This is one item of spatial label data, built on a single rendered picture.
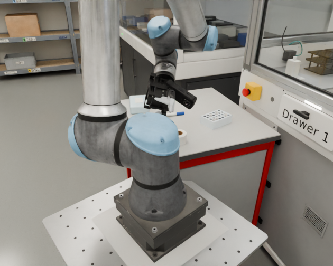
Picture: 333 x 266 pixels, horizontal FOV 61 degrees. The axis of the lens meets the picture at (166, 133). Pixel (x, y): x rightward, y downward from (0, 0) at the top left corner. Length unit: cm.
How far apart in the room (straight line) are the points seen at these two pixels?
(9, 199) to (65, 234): 147
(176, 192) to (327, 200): 74
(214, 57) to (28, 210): 156
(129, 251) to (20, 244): 125
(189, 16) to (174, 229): 53
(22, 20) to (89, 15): 400
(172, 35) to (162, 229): 57
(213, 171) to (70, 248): 67
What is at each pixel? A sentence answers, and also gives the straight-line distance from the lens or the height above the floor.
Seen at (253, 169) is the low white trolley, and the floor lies 58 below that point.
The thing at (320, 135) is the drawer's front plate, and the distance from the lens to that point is 118.
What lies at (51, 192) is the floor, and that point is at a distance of 223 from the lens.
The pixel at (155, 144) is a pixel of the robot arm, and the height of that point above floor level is 106.
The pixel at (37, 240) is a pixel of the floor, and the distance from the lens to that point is 193.
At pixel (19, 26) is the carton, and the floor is 73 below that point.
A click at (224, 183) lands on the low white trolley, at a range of 132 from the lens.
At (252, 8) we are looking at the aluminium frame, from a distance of 146.
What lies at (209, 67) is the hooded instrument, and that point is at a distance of 182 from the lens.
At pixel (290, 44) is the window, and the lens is 129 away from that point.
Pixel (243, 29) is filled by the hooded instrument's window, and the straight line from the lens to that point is 191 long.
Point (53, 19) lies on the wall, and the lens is 503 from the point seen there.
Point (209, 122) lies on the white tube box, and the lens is 128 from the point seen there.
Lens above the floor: 137
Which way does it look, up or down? 30 degrees down
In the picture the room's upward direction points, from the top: straight up
